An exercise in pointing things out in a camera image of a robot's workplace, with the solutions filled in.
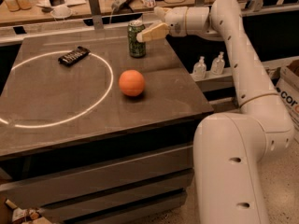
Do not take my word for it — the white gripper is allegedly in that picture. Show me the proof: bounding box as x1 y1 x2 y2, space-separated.
136 7 188 42

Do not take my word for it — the green soda can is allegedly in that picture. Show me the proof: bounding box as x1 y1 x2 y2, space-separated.
127 20 146 58

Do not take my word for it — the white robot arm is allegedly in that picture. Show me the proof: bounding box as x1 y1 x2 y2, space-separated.
137 0 294 224

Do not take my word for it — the white power strip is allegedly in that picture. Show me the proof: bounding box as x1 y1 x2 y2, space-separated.
111 0 139 13

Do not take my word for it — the clear sanitizer bottle left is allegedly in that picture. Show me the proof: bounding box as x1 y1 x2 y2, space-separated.
192 56 206 80

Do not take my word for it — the clear sanitizer bottle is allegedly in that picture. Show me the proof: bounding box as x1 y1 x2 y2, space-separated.
192 56 206 80
210 51 225 75

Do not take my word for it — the orange fruit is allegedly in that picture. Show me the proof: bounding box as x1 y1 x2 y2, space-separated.
119 70 145 97

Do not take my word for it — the clear sanitizer bottle right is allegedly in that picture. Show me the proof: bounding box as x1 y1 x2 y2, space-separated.
210 51 225 75

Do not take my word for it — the black candy bar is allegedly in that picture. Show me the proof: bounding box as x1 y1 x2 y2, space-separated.
58 46 90 67

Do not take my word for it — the white bowl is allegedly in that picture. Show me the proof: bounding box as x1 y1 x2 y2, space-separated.
50 5 72 19

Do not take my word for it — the white cardboard box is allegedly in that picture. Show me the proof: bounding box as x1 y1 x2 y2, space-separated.
277 60 299 142

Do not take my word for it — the grey drawer cabinet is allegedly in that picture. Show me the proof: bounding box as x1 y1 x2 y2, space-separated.
0 28 211 224

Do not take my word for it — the wooden desk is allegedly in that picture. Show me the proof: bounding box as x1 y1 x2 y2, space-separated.
0 0 219 28

